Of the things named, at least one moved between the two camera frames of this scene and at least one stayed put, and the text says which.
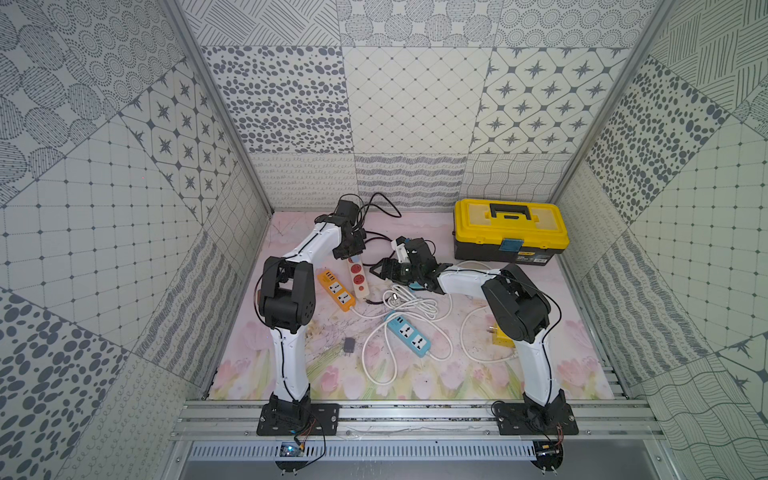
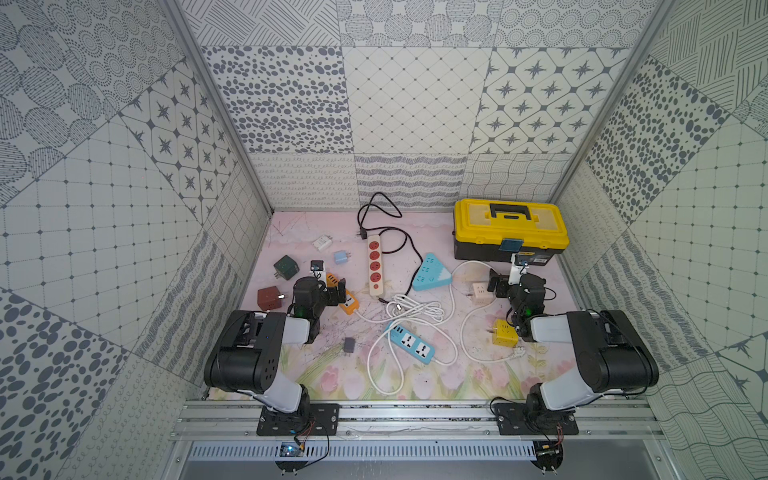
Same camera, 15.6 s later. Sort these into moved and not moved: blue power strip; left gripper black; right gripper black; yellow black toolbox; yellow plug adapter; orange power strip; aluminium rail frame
Moved: left gripper black; right gripper black; blue power strip
Not moved: orange power strip; yellow plug adapter; yellow black toolbox; aluminium rail frame
